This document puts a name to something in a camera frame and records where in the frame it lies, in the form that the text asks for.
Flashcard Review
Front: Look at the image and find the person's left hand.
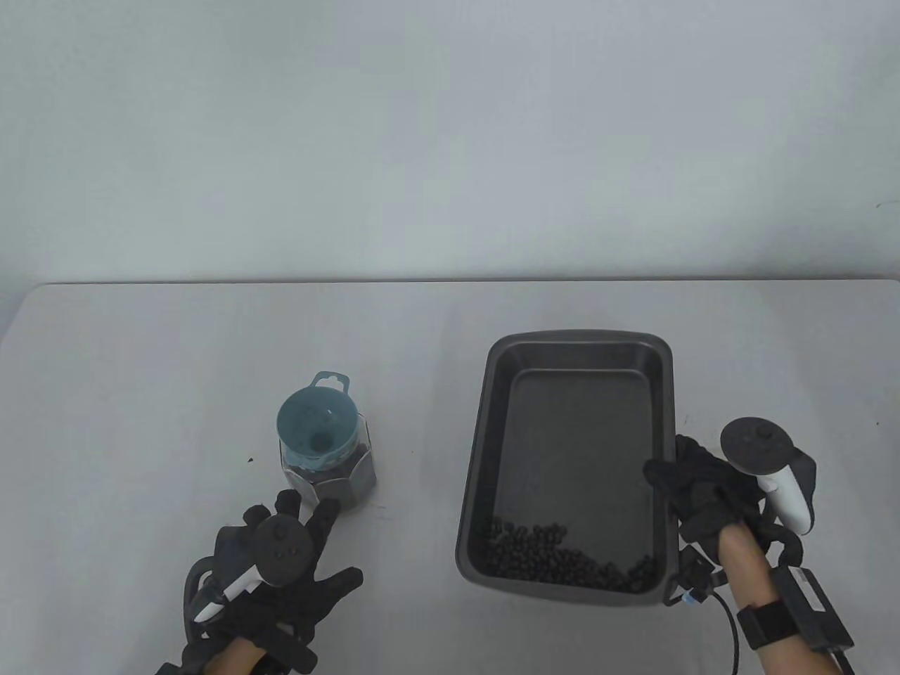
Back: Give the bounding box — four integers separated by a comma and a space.
158, 490, 365, 675

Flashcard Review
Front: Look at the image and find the person's right hand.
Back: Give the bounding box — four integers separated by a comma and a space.
643, 435, 802, 567

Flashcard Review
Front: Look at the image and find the clear glass jar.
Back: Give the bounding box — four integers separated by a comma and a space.
279, 411, 378, 518

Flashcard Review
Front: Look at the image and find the dark grey baking tray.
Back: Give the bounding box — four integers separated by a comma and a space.
456, 329, 679, 607

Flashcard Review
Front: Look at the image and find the small batch of coffee beans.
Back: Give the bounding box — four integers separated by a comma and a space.
482, 519, 658, 593

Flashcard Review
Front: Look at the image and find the light blue plastic funnel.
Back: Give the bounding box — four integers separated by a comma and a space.
276, 371, 359, 472

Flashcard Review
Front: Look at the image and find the person's right forearm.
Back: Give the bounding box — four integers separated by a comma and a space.
721, 527, 851, 675

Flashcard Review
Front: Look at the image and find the person's left forearm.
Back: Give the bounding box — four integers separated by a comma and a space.
211, 636, 269, 675

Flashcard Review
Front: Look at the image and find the grey and white right controller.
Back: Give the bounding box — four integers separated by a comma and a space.
720, 417, 818, 535

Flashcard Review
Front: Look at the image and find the black right wrist box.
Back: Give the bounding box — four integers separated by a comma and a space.
770, 566, 855, 651

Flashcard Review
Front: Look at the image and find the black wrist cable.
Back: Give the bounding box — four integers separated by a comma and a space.
675, 587, 747, 675

